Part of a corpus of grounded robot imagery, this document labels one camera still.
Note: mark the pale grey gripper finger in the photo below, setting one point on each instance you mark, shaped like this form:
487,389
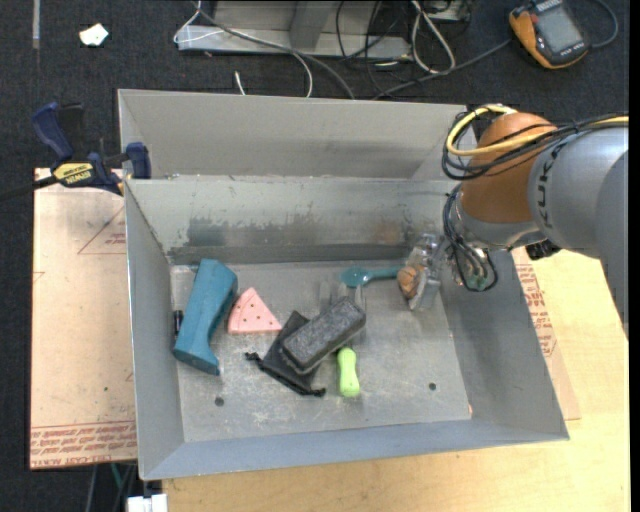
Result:
428,295

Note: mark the orange-brown toy bread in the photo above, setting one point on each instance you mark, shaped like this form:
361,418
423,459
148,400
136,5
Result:
410,281

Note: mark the teal plastic spoon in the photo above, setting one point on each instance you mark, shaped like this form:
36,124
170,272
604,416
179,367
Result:
357,275

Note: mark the dark grey felt eraser block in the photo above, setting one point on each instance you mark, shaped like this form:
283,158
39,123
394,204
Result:
322,334

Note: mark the black cloth pouch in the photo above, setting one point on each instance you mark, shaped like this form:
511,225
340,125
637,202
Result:
277,357

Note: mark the grey metal bin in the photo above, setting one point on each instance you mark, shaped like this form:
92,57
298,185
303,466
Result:
300,410

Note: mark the pink toy watermelon slice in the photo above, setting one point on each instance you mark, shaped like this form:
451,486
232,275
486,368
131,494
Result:
250,316

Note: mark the teal toy boot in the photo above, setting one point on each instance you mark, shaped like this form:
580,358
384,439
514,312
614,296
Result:
205,315

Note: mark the brown cardboard board, red print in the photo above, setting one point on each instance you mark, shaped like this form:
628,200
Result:
80,320

